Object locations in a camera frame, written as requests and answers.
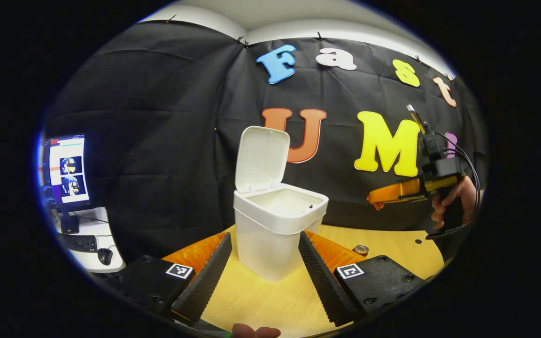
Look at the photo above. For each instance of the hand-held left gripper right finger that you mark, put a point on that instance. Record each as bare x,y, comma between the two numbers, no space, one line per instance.
320,279

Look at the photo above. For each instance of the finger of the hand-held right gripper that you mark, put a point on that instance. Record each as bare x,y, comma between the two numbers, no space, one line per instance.
392,191

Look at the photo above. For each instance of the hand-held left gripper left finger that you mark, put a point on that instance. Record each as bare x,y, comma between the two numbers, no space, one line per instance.
207,279

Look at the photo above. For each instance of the red pop can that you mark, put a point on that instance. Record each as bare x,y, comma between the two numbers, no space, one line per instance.
360,249

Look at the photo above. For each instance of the white desktop garbage bin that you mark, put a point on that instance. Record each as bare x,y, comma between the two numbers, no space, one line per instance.
270,234

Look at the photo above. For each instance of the wooden desktop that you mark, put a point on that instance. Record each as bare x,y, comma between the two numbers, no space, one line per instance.
392,244

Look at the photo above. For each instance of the black computer mouse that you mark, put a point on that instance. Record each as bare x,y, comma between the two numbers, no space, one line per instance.
105,256

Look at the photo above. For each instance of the white side table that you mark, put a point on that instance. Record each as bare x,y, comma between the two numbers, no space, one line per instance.
89,264

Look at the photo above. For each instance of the black keyboard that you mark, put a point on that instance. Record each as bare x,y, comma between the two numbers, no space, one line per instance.
80,242

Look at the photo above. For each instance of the black backdrop cloth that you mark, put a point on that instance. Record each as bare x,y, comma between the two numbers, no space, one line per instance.
158,117

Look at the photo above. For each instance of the computer monitor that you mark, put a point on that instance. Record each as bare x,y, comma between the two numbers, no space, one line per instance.
66,169

